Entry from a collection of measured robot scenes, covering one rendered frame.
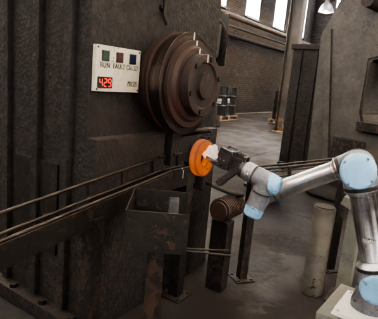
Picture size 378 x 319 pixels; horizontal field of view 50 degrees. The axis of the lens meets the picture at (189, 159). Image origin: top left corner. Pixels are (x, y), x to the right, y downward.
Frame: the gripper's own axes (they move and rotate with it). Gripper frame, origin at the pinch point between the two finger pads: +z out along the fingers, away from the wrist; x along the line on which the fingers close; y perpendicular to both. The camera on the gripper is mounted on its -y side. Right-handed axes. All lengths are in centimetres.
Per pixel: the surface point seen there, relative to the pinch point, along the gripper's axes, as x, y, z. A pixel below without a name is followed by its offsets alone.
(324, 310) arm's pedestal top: -10, -38, -68
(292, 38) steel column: -868, 64, 319
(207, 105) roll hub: -22.2, 14.4, 17.3
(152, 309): 36, -50, -19
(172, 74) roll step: -0.5, 25.4, 26.2
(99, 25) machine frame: 26, 37, 47
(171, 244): 43, -17, -22
